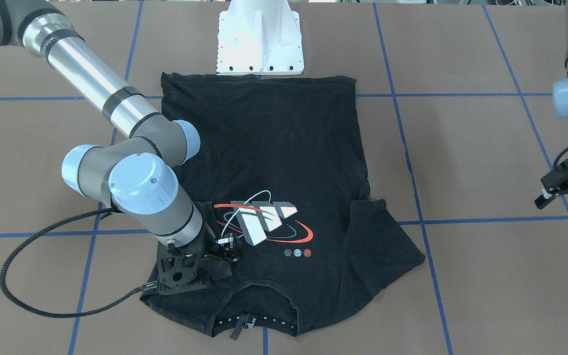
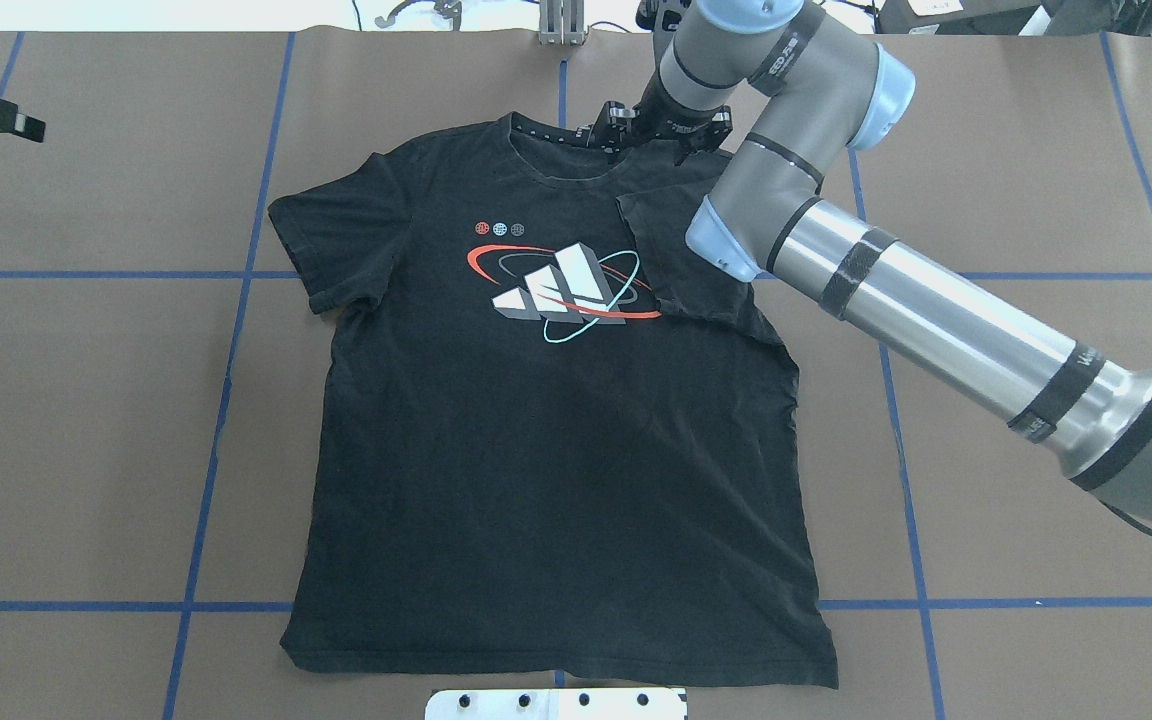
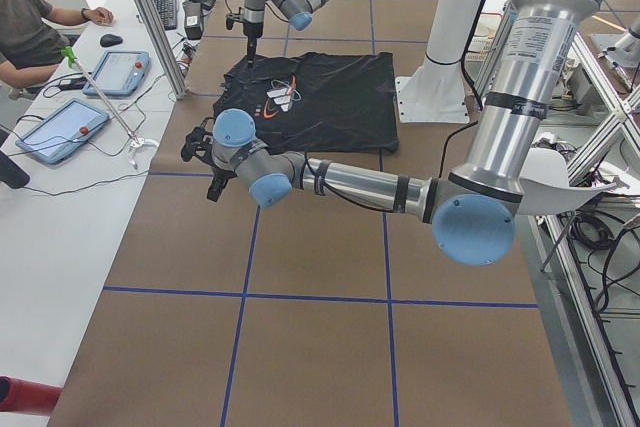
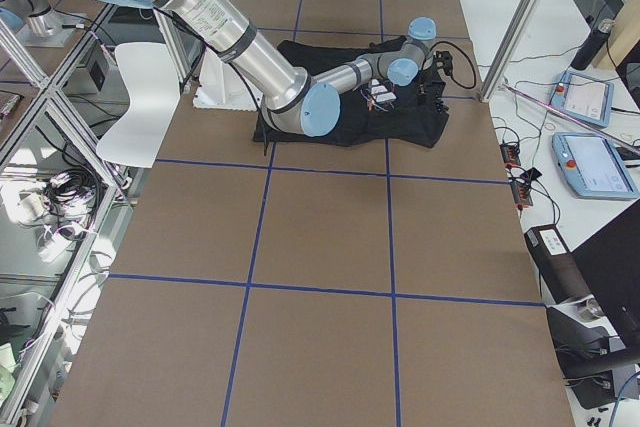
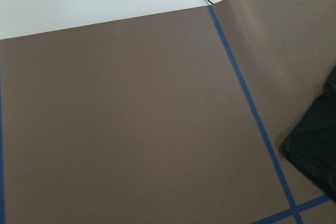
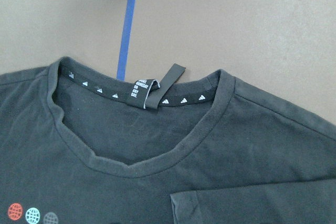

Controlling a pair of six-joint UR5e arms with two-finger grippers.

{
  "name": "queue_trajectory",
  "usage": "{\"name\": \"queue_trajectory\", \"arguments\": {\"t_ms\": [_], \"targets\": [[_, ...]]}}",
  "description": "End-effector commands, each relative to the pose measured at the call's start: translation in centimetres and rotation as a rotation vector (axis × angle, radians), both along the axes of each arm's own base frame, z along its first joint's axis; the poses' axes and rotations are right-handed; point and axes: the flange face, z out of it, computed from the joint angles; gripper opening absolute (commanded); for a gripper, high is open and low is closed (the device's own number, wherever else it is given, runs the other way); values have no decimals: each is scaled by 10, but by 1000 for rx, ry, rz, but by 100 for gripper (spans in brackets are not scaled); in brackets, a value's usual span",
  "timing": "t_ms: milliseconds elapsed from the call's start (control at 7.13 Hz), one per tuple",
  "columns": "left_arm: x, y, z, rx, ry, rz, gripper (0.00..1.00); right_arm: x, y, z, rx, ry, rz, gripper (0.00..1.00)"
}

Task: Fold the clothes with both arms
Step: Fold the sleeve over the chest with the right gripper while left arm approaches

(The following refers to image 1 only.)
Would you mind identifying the black graphic t-shirt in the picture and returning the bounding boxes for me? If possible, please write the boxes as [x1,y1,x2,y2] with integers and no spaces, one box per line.
[141,73,425,337]

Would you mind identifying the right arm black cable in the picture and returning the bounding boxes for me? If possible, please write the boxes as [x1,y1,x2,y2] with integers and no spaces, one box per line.
[0,206,159,318]

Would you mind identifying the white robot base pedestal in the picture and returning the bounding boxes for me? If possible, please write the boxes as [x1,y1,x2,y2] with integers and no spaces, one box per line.
[216,0,305,76]

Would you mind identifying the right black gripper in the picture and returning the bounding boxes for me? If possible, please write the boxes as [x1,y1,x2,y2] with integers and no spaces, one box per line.
[156,232,241,296]

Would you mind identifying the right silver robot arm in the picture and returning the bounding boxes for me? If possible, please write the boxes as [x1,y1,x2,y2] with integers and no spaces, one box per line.
[0,0,238,295]

